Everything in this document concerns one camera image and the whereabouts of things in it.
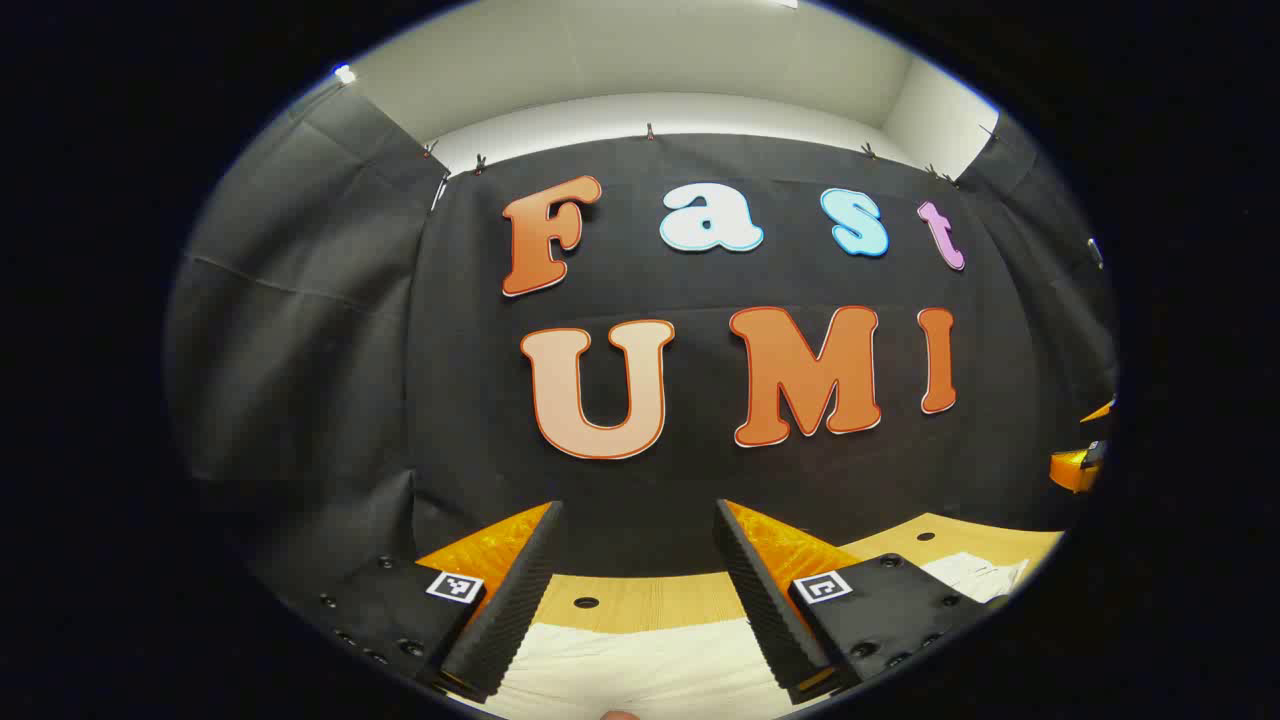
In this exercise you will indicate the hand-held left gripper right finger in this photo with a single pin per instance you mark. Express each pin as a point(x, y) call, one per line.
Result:
point(765, 600)

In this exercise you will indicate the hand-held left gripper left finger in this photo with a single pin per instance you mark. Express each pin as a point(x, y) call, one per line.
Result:
point(515, 600)

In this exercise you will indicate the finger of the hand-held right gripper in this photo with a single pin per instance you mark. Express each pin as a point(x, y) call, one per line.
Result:
point(1070, 470)
point(1100, 410)

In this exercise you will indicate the white jeans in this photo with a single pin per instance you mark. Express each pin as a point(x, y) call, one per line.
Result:
point(640, 665)

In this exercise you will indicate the black backdrop cloth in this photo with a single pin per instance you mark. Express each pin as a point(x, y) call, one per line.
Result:
point(450, 400)

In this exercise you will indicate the row of small cloth clips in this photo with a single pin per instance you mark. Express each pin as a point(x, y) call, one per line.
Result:
point(650, 131)

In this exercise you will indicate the ceiling light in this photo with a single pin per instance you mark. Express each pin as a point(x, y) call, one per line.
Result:
point(344, 73)

